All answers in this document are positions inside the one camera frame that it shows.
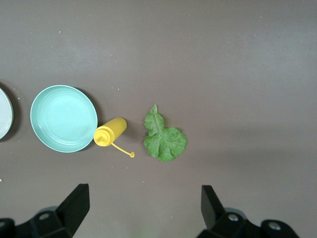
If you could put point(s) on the beige round plate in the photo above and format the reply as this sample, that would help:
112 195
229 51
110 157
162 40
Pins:
3 116

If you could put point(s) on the green lettuce leaf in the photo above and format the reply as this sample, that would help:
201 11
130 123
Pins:
163 141

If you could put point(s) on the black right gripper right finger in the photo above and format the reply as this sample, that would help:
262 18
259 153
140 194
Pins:
215 215

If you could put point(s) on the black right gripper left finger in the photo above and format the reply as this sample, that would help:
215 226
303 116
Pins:
69 213

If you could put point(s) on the mint green round plate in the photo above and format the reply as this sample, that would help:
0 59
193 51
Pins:
63 119

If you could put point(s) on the yellow squeeze mustard bottle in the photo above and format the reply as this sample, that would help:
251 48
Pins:
111 131

